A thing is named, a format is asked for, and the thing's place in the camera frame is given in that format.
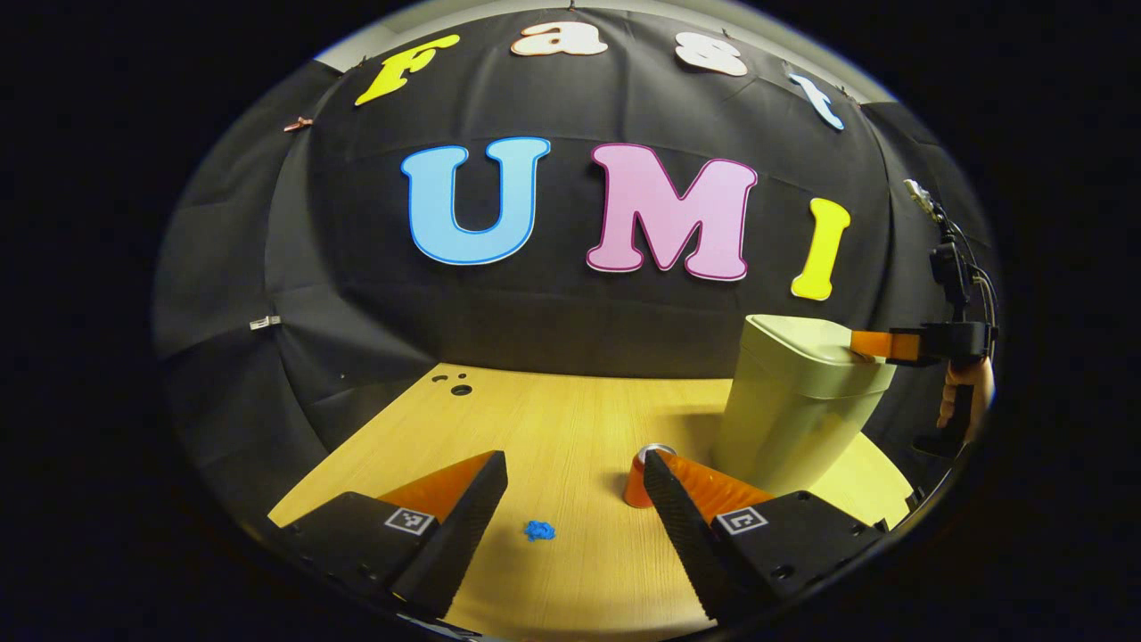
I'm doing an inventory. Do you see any black backdrop cloth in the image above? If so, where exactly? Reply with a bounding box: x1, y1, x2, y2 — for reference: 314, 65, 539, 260
152, 9, 999, 527

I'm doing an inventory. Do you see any orange pop can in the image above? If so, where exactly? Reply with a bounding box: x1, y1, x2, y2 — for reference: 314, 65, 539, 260
622, 443, 678, 509

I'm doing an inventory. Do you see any green desktop garbage bin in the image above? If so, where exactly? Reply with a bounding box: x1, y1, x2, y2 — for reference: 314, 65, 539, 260
713, 314, 897, 496

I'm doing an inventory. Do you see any wooden desktop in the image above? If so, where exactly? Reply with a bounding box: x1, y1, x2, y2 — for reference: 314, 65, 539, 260
267, 362, 916, 639

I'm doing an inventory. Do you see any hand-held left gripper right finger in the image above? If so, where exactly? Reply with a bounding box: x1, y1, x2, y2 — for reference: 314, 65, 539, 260
642, 449, 892, 623

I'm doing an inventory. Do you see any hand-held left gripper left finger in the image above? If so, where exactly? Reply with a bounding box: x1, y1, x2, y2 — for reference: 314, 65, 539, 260
267, 450, 509, 621

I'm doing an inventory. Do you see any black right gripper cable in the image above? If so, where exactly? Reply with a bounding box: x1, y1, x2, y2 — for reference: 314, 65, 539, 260
943, 218, 997, 333

